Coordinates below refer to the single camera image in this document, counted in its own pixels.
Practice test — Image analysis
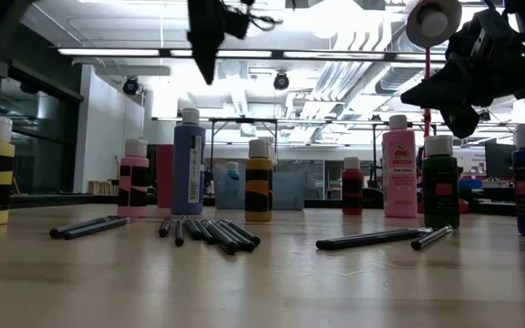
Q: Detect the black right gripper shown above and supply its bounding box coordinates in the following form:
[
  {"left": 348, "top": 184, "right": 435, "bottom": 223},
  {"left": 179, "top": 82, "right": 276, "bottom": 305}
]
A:
[{"left": 399, "top": 7, "right": 525, "bottom": 140}]

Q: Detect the large pink paint bottle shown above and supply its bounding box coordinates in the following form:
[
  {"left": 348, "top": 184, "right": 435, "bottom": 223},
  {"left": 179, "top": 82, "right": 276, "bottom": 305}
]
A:
[{"left": 382, "top": 114, "right": 419, "bottom": 219}]

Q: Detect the small dark green paint bottle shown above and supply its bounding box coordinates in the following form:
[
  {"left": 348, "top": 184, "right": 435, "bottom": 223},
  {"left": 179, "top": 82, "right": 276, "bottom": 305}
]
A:
[{"left": 421, "top": 135, "right": 461, "bottom": 230}]

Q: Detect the small red black-striped paint bottle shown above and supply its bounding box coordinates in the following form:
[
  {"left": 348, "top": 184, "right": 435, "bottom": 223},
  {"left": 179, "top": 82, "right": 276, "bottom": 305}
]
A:
[{"left": 341, "top": 157, "right": 365, "bottom": 216}]

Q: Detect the large blue paint bottle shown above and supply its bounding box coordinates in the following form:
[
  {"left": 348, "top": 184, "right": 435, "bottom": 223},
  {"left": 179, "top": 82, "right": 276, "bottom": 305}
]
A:
[{"left": 170, "top": 108, "right": 207, "bottom": 216}]

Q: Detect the small orange black-striped paint bottle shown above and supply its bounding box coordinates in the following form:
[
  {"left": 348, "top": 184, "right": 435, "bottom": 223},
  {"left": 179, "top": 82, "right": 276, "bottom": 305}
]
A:
[{"left": 244, "top": 138, "right": 274, "bottom": 223}]

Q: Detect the small pink black-striped paint bottle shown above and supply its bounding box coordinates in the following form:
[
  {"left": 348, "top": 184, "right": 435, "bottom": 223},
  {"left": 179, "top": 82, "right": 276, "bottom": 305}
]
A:
[{"left": 117, "top": 138, "right": 150, "bottom": 219}]

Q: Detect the small teal paint bottle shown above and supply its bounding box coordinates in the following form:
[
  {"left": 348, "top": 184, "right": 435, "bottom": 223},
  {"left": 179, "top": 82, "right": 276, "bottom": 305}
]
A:
[{"left": 224, "top": 160, "right": 242, "bottom": 183}]

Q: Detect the red desk lamp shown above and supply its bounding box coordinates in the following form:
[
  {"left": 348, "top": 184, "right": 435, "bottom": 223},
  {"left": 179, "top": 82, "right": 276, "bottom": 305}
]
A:
[{"left": 405, "top": 0, "right": 471, "bottom": 215}]

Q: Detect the black metal table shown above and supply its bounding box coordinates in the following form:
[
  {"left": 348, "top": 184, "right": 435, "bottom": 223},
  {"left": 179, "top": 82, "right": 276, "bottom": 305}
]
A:
[
  {"left": 370, "top": 118, "right": 439, "bottom": 183},
  {"left": 207, "top": 116, "right": 280, "bottom": 183}
]

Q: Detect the black round ceiling fixture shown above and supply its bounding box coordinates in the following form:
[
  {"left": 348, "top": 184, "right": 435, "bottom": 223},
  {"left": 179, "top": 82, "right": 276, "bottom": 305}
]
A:
[
  {"left": 121, "top": 76, "right": 140, "bottom": 97},
  {"left": 273, "top": 71, "right": 291, "bottom": 91}
]

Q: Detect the black office chair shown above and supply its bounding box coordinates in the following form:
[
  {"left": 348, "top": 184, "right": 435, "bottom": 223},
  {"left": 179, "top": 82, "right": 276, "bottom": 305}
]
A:
[{"left": 362, "top": 186, "right": 385, "bottom": 210}]

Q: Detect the red plastic cup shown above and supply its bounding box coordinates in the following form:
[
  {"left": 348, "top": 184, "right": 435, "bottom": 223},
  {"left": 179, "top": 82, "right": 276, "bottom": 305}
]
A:
[{"left": 156, "top": 144, "right": 175, "bottom": 210}]

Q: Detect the grey plastic caddy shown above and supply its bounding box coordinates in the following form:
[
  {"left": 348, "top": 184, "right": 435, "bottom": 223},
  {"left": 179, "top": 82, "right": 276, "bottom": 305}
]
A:
[{"left": 213, "top": 170, "right": 307, "bottom": 211}]

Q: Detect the wooden slat stack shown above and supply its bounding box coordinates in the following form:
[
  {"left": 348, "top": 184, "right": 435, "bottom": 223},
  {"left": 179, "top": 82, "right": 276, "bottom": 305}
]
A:
[{"left": 87, "top": 179, "right": 120, "bottom": 197}]

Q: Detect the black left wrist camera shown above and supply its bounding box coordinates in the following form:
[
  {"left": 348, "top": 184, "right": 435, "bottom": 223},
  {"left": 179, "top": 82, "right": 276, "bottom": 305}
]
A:
[{"left": 222, "top": 0, "right": 252, "bottom": 41}]

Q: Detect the black ceiling light rail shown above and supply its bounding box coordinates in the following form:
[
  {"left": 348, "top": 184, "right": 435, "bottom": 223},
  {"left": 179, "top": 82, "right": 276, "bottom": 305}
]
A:
[{"left": 56, "top": 46, "right": 449, "bottom": 64}]

